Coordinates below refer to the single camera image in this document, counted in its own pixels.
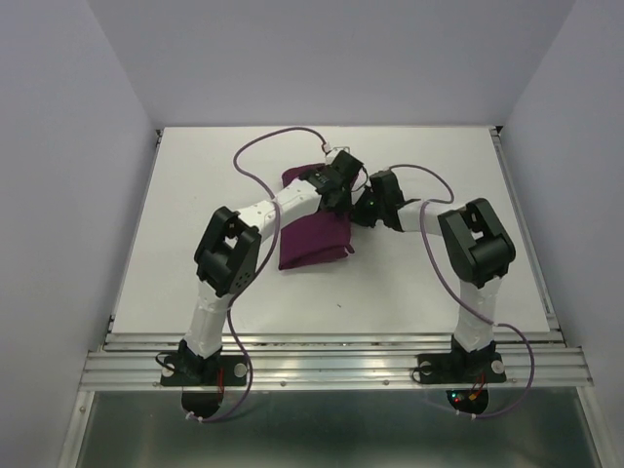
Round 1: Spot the purple cloth mat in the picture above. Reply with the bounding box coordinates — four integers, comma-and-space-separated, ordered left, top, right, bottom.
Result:
277, 164, 355, 271

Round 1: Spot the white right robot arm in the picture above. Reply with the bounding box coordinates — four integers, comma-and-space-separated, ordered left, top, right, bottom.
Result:
350, 170, 516, 384

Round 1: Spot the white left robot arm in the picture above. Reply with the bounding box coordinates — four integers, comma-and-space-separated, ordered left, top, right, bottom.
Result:
168, 150, 364, 385

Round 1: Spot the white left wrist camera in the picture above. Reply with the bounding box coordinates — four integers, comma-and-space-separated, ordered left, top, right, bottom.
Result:
323, 144, 351, 164

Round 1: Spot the aluminium right side rail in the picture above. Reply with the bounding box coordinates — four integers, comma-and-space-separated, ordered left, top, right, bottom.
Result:
488, 127, 567, 346

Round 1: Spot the aluminium rail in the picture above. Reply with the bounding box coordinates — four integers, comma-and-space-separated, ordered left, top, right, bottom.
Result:
79, 330, 593, 391
488, 127, 567, 346

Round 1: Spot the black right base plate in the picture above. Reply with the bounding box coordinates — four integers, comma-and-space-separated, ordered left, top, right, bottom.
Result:
410, 346, 507, 416

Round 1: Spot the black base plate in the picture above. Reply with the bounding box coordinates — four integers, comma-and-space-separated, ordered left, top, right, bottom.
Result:
154, 351, 253, 423
410, 346, 507, 416

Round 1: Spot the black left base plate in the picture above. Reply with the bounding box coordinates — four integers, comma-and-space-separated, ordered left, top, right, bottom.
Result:
154, 351, 253, 423

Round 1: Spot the aluminium front rail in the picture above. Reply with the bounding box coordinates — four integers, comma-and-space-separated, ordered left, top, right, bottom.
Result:
79, 330, 593, 391

